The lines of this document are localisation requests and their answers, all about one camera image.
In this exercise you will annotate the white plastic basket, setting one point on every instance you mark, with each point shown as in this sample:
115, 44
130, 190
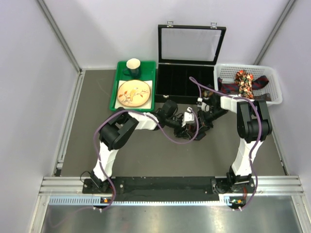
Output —
227, 73

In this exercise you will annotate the red navy striped tie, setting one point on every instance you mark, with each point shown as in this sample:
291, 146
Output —
227, 88

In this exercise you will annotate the dark maroon tie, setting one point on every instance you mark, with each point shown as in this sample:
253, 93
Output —
265, 97

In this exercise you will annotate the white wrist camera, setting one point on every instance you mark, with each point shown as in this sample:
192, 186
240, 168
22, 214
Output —
201, 105
188, 117

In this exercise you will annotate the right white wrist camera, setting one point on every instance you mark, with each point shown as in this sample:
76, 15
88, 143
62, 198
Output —
201, 105

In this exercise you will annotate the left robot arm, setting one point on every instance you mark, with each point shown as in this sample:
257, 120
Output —
114, 133

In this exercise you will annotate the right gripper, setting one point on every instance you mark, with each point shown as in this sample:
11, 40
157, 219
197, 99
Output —
202, 121

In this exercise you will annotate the bird pattern plate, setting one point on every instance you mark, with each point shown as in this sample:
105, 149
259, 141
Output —
134, 93

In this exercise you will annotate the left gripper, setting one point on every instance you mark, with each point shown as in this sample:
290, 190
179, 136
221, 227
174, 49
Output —
183, 132

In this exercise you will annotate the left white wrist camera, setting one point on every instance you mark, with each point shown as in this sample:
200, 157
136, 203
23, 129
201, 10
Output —
188, 117

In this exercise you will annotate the brown tie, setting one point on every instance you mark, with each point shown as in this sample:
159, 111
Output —
206, 94

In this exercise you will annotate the slotted cable duct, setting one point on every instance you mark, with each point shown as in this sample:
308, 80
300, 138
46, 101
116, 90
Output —
104, 201

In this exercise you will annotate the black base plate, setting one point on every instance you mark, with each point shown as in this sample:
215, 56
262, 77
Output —
208, 184

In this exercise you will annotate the dark green mug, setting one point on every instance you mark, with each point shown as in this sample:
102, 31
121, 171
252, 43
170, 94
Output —
133, 68

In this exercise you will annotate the black glass-lid display box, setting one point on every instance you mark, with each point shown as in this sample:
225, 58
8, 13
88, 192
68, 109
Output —
186, 51

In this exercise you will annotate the floral colourful tie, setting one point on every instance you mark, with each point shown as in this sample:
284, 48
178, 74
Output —
244, 81

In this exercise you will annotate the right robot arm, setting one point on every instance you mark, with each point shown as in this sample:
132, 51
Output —
253, 126

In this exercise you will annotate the dark red patterned tie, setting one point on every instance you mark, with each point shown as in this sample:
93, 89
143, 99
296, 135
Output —
191, 131

